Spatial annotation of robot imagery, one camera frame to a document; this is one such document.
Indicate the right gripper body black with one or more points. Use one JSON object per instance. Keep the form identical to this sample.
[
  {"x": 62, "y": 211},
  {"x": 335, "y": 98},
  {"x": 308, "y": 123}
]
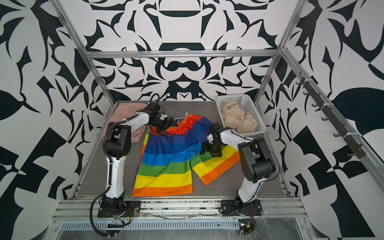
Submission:
[{"x": 212, "y": 148}]

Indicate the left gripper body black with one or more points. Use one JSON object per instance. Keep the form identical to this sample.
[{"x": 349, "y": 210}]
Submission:
[{"x": 162, "y": 125}]

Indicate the beige shorts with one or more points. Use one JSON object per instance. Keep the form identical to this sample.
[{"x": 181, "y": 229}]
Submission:
[{"x": 236, "y": 118}]

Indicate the rainbow coloured shorts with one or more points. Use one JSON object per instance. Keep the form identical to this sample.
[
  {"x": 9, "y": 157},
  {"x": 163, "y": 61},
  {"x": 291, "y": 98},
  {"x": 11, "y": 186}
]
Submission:
[{"x": 168, "y": 162}]

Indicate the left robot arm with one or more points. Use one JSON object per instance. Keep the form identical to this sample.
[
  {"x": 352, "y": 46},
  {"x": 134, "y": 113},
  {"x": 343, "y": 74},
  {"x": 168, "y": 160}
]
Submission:
[{"x": 117, "y": 145}]

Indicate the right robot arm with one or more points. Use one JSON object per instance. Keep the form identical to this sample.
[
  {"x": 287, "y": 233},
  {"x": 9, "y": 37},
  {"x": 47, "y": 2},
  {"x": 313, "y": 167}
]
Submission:
[{"x": 256, "y": 167}]

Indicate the white plastic basket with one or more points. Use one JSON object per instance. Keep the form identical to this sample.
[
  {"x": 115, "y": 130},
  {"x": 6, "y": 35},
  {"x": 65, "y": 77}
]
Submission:
[{"x": 247, "y": 105}]

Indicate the small electronics board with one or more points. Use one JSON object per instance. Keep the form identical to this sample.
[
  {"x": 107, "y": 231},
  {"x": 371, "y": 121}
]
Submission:
[{"x": 246, "y": 227}]

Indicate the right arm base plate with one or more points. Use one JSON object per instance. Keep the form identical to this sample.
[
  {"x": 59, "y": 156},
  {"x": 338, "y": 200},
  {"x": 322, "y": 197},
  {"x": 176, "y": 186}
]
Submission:
[{"x": 236, "y": 208}]

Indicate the white slotted cable duct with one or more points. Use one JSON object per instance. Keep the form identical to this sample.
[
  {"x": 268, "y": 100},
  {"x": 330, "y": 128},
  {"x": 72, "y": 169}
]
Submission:
[{"x": 187, "y": 224}]

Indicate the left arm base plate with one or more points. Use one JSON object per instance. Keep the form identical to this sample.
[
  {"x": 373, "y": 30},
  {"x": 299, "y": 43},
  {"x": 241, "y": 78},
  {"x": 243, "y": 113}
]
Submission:
[{"x": 121, "y": 209}]

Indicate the black hook rail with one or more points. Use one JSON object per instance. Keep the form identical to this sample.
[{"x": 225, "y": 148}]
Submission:
[{"x": 333, "y": 115}]

